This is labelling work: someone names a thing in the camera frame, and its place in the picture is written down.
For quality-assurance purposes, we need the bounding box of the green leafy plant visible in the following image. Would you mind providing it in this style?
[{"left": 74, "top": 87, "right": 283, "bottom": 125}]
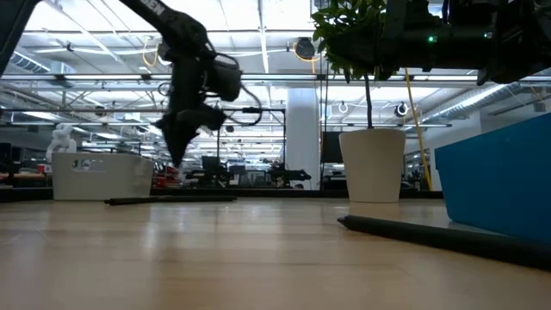
[{"left": 310, "top": 0, "right": 388, "bottom": 130}]

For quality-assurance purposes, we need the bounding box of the black left wrist camera cable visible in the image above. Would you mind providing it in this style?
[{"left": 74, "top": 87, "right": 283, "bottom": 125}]
[{"left": 227, "top": 81, "right": 263, "bottom": 128}]

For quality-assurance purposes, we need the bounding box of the black monitor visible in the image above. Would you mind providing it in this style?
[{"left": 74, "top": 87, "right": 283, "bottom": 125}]
[{"left": 320, "top": 131, "right": 345, "bottom": 164}]

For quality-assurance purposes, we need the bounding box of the long ceiling light strip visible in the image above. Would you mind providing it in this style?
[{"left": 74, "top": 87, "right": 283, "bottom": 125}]
[{"left": 0, "top": 72, "right": 496, "bottom": 83}]

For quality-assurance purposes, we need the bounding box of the black rig frame with camera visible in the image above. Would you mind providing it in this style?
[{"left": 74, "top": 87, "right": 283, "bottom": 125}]
[{"left": 216, "top": 106, "right": 288, "bottom": 173}]

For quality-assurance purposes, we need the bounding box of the blue plastic tray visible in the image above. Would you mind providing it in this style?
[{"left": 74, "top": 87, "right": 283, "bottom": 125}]
[{"left": 433, "top": 112, "right": 551, "bottom": 242}]

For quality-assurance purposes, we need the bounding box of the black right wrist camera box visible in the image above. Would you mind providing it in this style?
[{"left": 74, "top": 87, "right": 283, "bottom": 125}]
[{"left": 406, "top": 8, "right": 460, "bottom": 47}]

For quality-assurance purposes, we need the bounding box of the white plastic bin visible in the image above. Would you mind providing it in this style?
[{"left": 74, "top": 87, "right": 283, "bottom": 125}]
[{"left": 52, "top": 151, "right": 155, "bottom": 202}]

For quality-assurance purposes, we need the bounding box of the white plant pot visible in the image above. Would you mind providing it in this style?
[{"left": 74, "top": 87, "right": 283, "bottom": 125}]
[{"left": 338, "top": 127, "right": 407, "bottom": 204}]

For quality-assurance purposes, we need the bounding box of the black pen with white print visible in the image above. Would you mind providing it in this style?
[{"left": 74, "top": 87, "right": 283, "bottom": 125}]
[{"left": 103, "top": 195, "right": 173, "bottom": 207}]

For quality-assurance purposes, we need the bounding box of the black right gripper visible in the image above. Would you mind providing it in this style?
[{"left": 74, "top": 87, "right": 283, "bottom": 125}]
[{"left": 327, "top": 0, "right": 480, "bottom": 82}]

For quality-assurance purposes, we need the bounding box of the black aluminium rig frame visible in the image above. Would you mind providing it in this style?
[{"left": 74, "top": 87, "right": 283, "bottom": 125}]
[{"left": 0, "top": 186, "right": 444, "bottom": 203}]

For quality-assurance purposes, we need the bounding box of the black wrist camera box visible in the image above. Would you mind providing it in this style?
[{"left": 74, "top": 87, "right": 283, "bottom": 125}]
[
  {"left": 206, "top": 53, "right": 243, "bottom": 103},
  {"left": 406, "top": 8, "right": 460, "bottom": 47}
]

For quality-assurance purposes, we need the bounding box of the brown cardboard tube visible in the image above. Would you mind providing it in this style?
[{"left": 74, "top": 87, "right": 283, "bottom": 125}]
[{"left": 0, "top": 172, "right": 46, "bottom": 181}]

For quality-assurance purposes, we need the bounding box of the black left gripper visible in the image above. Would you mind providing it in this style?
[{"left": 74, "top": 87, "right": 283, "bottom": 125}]
[{"left": 154, "top": 55, "right": 228, "bottom": 170}]

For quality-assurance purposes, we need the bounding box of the yellow cable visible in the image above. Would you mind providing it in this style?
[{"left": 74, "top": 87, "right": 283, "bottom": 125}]
[{"left": 403, "top": 68, "right": 433, "bottom": 192}]

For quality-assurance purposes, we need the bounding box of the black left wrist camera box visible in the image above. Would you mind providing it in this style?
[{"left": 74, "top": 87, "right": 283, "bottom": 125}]
[{"left": 206, "top": 53, "right": 243, "bottom": 103}]

